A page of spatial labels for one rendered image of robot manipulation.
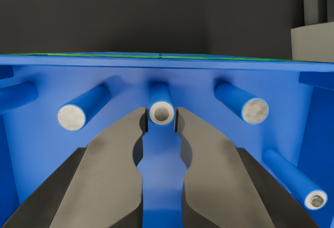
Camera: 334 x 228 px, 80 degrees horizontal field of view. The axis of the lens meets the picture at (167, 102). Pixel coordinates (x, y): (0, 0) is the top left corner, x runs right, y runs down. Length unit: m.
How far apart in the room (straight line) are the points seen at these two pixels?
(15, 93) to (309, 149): 0.26
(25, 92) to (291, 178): 0.23
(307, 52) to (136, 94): 0.53
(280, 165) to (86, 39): 0.54
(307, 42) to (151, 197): 0.54
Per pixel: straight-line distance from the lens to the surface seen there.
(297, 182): 0.20
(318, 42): 0.62
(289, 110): 0.23
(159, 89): 0.15
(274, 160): 0.22
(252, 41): 0.65
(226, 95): 0.16
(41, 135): 0.23
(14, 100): 0.19
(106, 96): 0.18
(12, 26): 0.71
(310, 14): 0.70
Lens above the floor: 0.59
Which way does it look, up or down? 75 degrees down
